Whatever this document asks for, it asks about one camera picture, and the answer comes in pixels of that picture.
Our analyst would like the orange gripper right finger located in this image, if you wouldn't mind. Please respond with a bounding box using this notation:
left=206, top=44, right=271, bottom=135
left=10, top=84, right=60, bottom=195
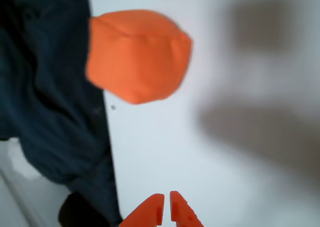
left=169, top=190, right=205, bottom=227

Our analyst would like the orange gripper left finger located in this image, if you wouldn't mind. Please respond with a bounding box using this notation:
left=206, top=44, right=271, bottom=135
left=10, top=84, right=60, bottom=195
left=119, top=193, right=165, bottom=227

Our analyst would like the orange bean bag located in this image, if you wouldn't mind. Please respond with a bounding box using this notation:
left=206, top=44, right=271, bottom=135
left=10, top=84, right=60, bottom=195
left=85, top=8, right=194, bottom=106

